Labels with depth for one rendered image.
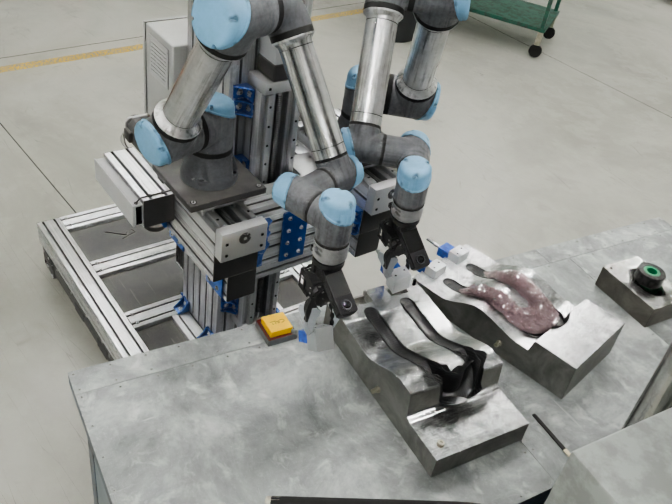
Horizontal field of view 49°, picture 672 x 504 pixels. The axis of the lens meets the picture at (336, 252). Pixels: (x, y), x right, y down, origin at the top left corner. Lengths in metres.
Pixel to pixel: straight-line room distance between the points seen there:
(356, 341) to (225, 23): 0.79
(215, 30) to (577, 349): 1.13
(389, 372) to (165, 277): 1.45
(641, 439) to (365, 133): 1.03
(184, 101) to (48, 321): 1.61
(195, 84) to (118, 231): 1.62
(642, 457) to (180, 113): 1.19
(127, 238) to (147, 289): 0.33
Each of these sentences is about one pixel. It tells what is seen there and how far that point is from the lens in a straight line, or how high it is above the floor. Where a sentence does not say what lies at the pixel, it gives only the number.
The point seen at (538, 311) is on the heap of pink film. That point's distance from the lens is 2.02.
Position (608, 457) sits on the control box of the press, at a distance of 0.93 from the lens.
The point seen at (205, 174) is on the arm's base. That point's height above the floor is 1.08.
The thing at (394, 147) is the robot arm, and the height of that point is 1.28.
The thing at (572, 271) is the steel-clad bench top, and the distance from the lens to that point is 2.38.
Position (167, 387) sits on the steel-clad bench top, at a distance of 1.77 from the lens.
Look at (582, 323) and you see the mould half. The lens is 2.02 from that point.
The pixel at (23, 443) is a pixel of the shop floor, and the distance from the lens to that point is 2.73.
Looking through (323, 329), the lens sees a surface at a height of 0.96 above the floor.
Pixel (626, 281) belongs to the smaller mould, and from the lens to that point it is 2.30.
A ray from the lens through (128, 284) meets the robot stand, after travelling 2.93.
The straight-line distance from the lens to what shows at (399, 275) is 1.90.
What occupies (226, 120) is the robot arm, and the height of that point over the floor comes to 1.23.
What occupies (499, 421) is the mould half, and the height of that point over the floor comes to 0.86.
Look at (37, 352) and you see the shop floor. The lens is 3.00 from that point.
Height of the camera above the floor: 2.12
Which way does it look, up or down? 37 degrees down
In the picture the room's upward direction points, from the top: 10 degrees clockwise
